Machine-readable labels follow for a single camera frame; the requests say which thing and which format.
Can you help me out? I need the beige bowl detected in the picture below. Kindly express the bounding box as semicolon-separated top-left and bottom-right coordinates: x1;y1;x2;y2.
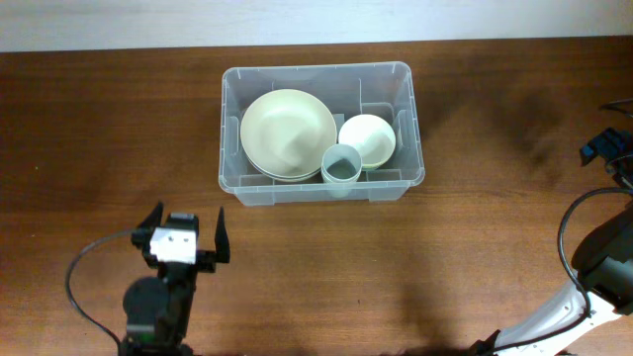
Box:
240;89;337;176

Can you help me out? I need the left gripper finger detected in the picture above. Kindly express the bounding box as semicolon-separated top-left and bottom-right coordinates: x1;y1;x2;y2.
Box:
136;202;164;232
214;207;230;264

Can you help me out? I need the cream white cup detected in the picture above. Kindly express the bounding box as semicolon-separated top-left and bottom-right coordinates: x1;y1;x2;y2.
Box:
321;167;361;199

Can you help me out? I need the white small bowl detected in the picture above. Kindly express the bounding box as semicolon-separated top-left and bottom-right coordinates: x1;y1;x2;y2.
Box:
338;114;396;170

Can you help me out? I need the grey cup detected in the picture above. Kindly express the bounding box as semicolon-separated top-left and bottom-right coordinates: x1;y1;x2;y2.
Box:
321;144;362;171

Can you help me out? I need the clear plastic storage container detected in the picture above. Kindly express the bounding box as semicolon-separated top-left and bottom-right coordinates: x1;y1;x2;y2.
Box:
219;61;425;207

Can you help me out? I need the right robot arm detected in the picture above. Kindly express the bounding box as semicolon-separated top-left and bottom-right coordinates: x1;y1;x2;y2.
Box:
468;128;632;355

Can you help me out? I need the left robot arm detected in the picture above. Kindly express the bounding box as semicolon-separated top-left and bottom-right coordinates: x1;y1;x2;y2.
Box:
118;203;230;355

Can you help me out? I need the cream bowl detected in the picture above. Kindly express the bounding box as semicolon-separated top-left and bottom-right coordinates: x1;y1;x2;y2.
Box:
248;158;320;183

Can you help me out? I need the white label in container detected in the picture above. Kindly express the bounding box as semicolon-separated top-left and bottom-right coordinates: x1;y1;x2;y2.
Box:
332;114;345;133

